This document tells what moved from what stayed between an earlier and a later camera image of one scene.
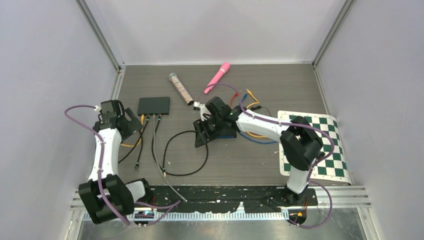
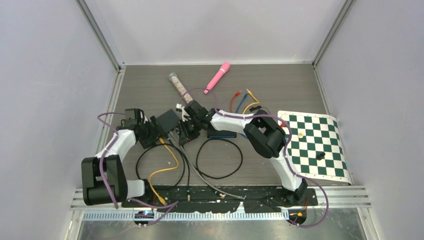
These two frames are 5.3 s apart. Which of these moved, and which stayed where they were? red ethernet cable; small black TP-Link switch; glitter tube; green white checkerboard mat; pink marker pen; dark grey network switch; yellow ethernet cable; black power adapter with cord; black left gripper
Moved: black left gripper; dark grey network switch
Stayed: green white checkerboard mat; black power adapter with cord; yellow ethernet cable; small black TP-Link switch; pink marker pen; glitter tube; red ethernet cable
